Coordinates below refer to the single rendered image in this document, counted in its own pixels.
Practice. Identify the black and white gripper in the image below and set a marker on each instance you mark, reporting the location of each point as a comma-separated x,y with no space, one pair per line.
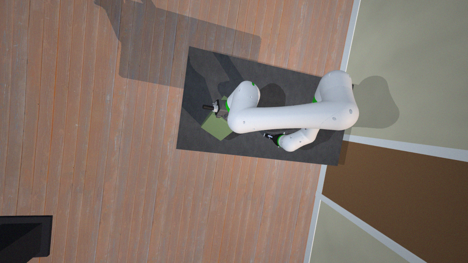
270,136

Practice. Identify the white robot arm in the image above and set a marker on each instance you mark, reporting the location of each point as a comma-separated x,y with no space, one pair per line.
333,108

